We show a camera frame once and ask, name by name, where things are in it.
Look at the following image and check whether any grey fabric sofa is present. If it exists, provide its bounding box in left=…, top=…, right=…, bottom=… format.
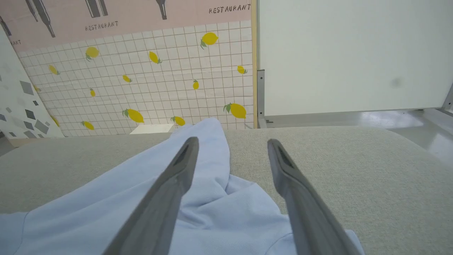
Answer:
left=0, top=127, right=453, bottom=255

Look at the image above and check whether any grey speckled partition panel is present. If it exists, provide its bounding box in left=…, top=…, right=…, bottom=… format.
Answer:
left=0, top=27, right=65, bottom=139

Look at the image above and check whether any light blue polo shirt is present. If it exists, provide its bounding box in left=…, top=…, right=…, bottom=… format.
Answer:
left=0, top=118, right=365, bottom=255

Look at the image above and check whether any grey metal board leg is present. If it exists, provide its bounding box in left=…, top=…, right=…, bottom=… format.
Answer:
left=257, top=69, right=275, bottom=129
left=442, top=83, right=453, bottom=111

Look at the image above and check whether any lemon tile partition panel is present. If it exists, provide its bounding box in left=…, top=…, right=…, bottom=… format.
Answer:
left=0, top=0, right=258, bottom=138

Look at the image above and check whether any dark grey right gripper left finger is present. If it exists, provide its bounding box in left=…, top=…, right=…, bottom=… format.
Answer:
left=103, top=137, right=200, bottom=255

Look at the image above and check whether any white box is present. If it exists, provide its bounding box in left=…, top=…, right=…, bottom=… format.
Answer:
left=130, top=124, right=193, bottom=135

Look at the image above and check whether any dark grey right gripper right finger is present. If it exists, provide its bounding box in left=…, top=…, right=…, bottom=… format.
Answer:
left=267, top=138, right=362, bottom=255

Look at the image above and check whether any white partition board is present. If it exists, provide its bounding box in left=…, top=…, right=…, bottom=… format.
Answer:
left=258, top=0, right=453, bottom=117

